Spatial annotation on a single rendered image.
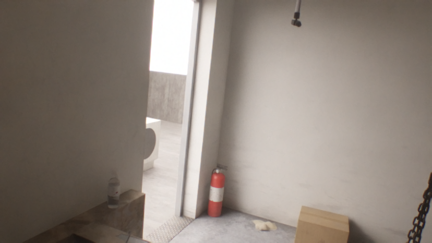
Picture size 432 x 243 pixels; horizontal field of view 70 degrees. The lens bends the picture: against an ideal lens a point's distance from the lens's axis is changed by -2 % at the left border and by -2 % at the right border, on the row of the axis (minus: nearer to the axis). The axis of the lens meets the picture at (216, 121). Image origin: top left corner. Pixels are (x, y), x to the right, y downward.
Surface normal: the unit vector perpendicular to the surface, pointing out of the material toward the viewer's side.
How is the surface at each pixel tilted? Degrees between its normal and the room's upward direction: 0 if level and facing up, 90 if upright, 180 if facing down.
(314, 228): 90
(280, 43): 90
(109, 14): 90
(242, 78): 90
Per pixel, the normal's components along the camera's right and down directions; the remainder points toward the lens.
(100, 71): 0.91, 0.17
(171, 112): -0.40, 0.12
